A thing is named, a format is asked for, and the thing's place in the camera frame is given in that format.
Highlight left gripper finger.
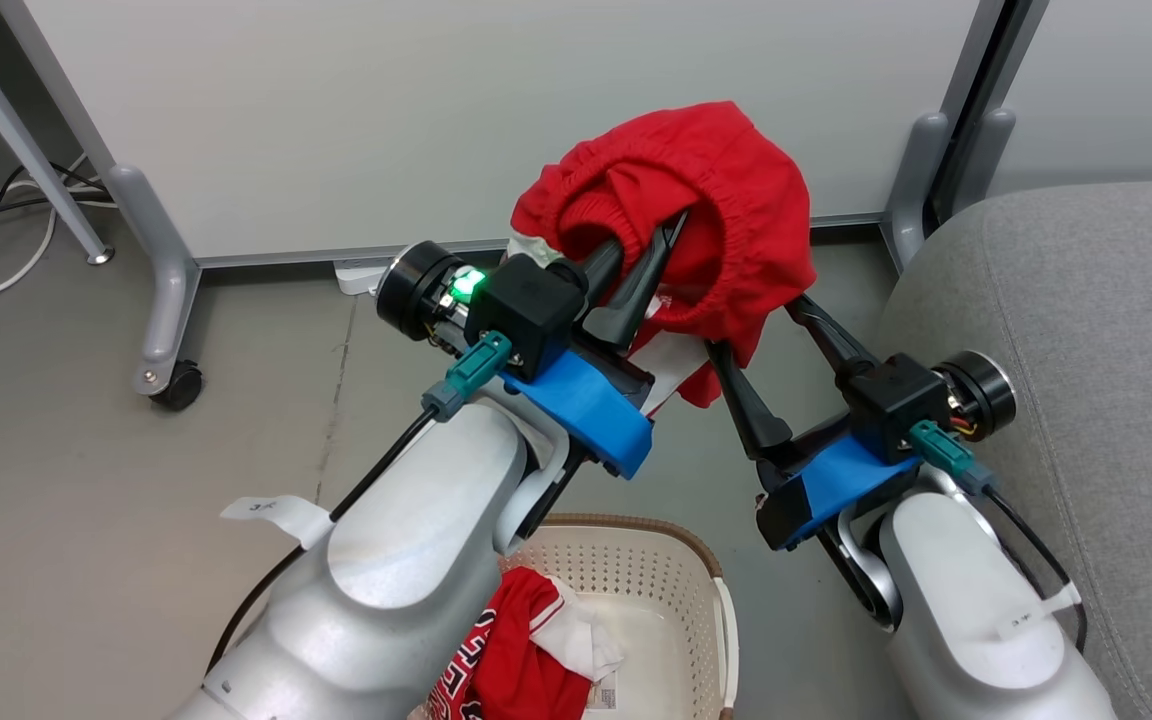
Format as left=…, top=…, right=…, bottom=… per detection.
left=556, top=236, right=628, bottom=302
left=584, top=211, right=688, bottom=353

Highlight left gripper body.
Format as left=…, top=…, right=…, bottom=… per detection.
left=376, top=240, right=654, bottom=480

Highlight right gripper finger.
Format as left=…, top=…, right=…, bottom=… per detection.
left=785, top=294, right=880, bottom=380
left=704, top=340, right=794, bottom=462

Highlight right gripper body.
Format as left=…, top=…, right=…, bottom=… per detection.
left=756, top=349, right=1018, bottom=552

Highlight red shorts with white print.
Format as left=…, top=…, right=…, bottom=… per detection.
left=509, top=100, right=819, bottom=419

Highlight cream perforated laundry basket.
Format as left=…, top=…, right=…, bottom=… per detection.
left=414, top=513, right=740, bottom=720

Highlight large white partition panel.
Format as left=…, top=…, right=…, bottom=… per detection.
left=0, top=0, right=1009, bottom=269

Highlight white garment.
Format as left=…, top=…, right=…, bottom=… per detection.
left=530, top=580, right=626, bottom=684

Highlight white power strip under partition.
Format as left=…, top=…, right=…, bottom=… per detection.
left=333, top=257, right=399, bottom=297

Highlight grey fabric sofa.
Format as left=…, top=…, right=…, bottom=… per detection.
left=874, top=180, right=1152, bottom=720

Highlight red jersey with white lettering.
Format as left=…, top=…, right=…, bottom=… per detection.
left=424, top=566, right=593, bottom=720

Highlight grey partition foot with caster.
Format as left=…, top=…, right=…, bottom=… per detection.
left=104, top=164, right=206, bottom=412

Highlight thin grey table leg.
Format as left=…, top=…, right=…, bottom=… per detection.
left=0, top=0, right=116, bottom=267

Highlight teal right camera connector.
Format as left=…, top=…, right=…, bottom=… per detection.
left=908, top=419, right=996, bottom=497

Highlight teal camera connector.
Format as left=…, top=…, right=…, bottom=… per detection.
left=908, top=419, right=996, bottom=497
left=421, top=332, right=515, bottom=422

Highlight teal left camera connector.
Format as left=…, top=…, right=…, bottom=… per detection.
left=421, top=332, right=515, bottom=422

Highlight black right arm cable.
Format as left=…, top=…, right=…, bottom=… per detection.
left=981, top=485, right=1089, bottom=653

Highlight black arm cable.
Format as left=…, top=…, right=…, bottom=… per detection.
left=204, top=405, right=437, bottom=676
left=981, top=485, right=1089, bottom=653

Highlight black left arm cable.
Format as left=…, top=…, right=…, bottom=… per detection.
left=204, top=405, right=437, bottom=676

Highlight white right cable tag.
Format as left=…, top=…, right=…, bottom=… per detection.
left=994, top=582, right=1083, bottom=642

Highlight white cable tag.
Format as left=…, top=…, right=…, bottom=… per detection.
left=994, top=582, right=1083, bottom=642
left=220, top=494, right=334, bottom=550

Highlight white left cable tag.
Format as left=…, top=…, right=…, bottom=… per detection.
left=220, top=494, right=334, bottom=550

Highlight white floor cable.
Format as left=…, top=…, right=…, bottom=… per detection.
left=0, top=150, right=119, bottom=303

